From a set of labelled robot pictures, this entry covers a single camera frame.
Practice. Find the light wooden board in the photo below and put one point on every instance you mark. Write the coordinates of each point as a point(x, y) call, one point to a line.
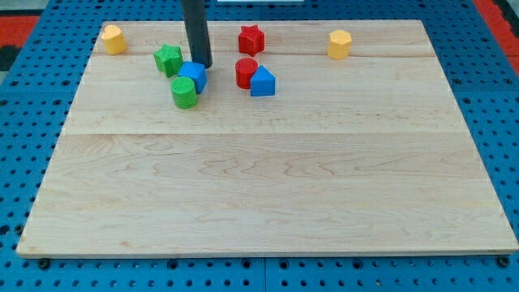
point(364, 156)

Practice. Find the red star block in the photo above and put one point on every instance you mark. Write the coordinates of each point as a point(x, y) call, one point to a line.
point(251, 40)

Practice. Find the yellow heart block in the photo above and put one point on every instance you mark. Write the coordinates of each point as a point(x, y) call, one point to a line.
point(113, 39)

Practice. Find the yellow hexagon block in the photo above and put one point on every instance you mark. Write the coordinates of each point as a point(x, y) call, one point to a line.
point(339, 43)

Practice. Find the green star block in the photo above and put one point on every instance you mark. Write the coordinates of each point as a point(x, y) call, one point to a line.
point(169, 59)

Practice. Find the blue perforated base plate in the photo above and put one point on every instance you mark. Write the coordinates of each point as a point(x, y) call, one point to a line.
point(38, 91)

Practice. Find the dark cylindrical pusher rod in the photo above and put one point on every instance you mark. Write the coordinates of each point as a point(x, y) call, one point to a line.
point(196, 25)

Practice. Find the blue triangular prism block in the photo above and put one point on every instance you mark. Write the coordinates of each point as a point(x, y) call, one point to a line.
point(263, 83)

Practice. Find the blue cube block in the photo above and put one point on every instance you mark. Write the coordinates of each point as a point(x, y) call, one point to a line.
point(196, 72)

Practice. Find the green cylinder block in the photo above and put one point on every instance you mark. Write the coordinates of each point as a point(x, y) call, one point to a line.
point(184, 93)

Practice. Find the red cylinder block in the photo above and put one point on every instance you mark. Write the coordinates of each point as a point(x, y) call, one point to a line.
point(245, 68)

